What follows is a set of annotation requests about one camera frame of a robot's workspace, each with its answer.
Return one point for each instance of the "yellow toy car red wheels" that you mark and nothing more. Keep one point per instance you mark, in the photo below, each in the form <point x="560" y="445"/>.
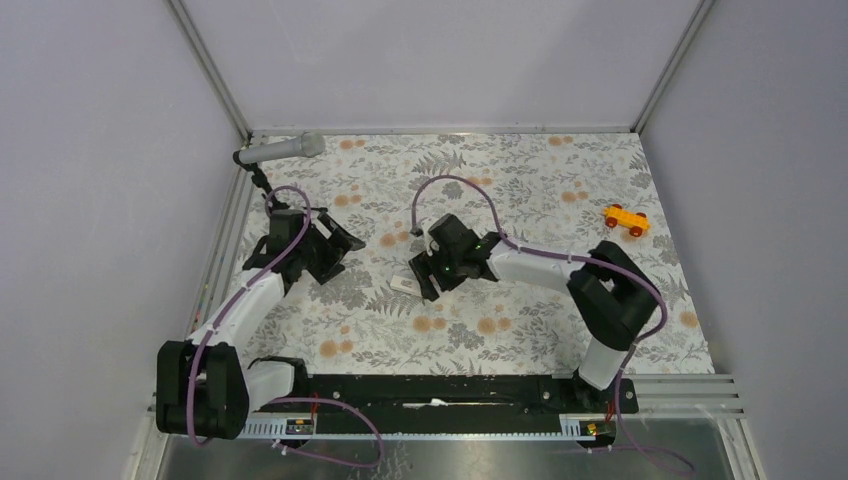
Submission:
<point x="636" y="223"/>

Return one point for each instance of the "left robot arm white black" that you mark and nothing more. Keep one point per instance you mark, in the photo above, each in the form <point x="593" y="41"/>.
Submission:
<point x="202" y="388"/>

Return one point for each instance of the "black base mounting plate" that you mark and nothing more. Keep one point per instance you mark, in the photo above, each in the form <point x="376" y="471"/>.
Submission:
<point x="459" y="404"/>

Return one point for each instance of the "white remote control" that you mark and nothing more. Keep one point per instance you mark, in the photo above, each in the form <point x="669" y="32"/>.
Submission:
<point x="405" y="285"/>

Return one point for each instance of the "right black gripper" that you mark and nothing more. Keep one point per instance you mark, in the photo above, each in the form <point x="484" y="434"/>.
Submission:
<point x="424" y="265"/>

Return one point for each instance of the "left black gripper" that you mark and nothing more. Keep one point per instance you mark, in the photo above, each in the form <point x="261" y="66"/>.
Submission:
<point x="336" y="248"/>

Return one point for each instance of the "floral patterned table mat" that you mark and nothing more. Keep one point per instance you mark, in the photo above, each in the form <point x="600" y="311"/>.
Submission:
<point x="546" y="190"/>

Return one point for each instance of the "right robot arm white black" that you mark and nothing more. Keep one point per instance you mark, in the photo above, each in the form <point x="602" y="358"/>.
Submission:
<point x="612" y="295"/>

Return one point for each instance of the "grey microphone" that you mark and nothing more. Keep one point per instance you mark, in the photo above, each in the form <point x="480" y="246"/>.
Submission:
<point x="307" y="145"/>

